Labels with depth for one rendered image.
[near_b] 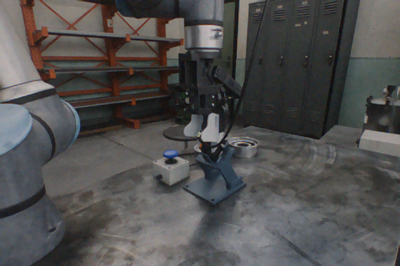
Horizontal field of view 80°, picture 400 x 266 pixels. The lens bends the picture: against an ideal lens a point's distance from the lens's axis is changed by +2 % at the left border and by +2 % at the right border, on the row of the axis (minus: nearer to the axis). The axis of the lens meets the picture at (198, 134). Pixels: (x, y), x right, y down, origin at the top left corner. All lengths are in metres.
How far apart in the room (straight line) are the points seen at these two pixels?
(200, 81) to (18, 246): 0.40
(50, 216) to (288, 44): 3.39
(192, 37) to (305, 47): 3.08
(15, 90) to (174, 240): 0.39
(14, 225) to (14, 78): 0.26
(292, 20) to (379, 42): 1.07
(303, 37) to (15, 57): 3.27
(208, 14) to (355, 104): 3.50
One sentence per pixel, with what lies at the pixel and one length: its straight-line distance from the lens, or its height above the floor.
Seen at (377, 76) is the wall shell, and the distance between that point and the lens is 3.81.
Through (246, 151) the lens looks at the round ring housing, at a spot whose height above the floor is 0.83.
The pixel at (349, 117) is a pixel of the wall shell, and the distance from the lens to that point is 3.91.
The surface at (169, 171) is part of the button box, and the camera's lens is 0.60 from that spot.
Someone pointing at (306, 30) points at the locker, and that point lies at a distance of 3.52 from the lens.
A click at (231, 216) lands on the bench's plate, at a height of 0.80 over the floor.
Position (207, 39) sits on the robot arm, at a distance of 0.46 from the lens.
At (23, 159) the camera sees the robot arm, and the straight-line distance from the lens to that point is 0.44.
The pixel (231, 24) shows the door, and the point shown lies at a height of 1.70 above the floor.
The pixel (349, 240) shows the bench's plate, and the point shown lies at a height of 0.80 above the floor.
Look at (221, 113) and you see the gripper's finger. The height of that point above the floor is 1.00.
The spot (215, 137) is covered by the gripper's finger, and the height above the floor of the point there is 0.95.
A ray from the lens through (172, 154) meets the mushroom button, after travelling 0.62.
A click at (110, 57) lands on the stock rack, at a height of 1.14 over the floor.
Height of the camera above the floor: 1.10
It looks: 17 degrees down
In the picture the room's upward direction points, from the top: straight up
